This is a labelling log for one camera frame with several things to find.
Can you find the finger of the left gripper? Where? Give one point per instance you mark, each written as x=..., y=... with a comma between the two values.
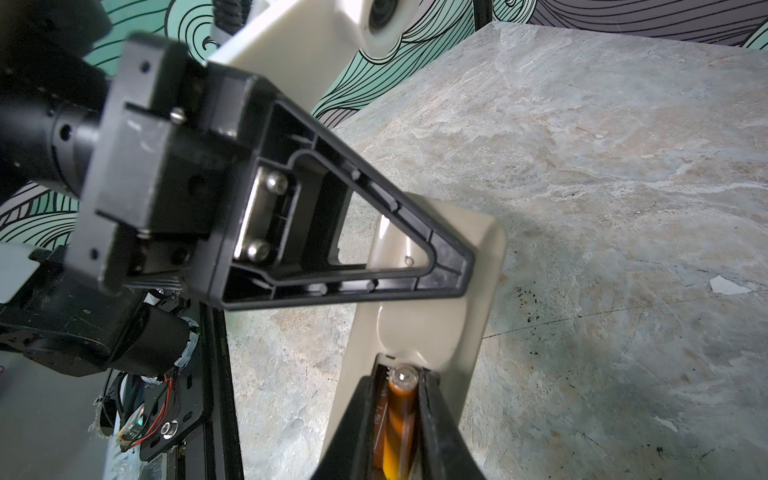
x=287, y=209

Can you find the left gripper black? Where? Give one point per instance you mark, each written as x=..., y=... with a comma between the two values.
x=166, y=189

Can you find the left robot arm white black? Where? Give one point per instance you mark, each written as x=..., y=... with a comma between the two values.
x=51, y=104

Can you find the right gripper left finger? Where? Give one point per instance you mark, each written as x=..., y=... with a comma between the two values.
x=350, y=452

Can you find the white remote control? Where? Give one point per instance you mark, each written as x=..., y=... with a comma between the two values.
x=442, y=335

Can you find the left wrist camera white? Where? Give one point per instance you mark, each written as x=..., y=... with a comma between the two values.
x=302, y=47

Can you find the orange battery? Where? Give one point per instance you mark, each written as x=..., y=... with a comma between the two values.
x=395, y=420

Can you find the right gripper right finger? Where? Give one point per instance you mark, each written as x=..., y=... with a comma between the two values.
x=444, y=453

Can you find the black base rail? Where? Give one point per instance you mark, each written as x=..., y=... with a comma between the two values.
x=198, y=436

